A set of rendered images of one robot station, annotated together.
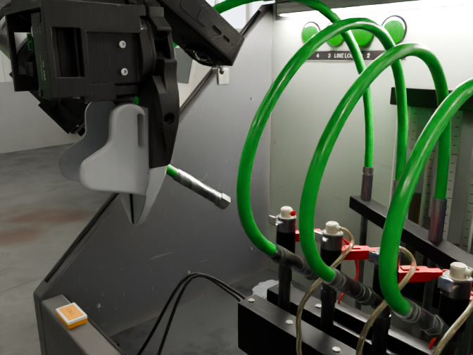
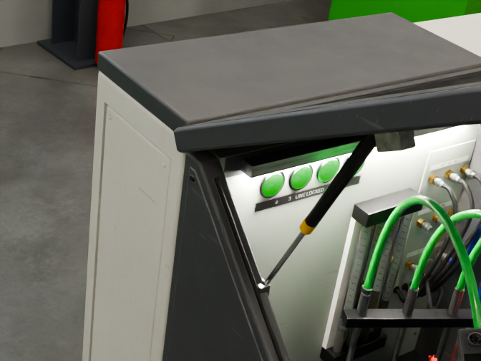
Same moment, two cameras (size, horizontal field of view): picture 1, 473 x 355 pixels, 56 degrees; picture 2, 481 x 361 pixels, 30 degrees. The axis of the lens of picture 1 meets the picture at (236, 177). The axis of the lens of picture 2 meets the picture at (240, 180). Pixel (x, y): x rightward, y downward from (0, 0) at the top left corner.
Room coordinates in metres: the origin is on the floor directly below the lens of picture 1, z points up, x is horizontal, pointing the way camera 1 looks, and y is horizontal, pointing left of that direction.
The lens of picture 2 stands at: (0.97, 1.11, 2.09)
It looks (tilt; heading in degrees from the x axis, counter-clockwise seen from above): 30 degrees down; 271
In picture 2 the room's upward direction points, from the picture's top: 9 degrees clockwise
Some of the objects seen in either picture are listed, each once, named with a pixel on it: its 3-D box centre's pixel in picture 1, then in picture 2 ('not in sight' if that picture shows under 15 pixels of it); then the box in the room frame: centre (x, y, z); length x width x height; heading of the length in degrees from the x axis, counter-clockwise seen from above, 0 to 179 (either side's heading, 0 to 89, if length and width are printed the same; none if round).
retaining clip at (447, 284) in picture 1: (450, 278); not in sight; (0.41, -0.22, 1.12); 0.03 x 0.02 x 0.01; 131
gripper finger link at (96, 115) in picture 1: (101, 163); not in sight; (0.32, 0.10, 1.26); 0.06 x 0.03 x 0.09; 131
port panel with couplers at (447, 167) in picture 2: not in sight; (439, 218); (0.59, -0.43, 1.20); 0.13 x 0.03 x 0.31; 41
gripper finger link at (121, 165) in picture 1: (120, 171); not in sight; (0.29, 0.08, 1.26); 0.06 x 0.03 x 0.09; 131
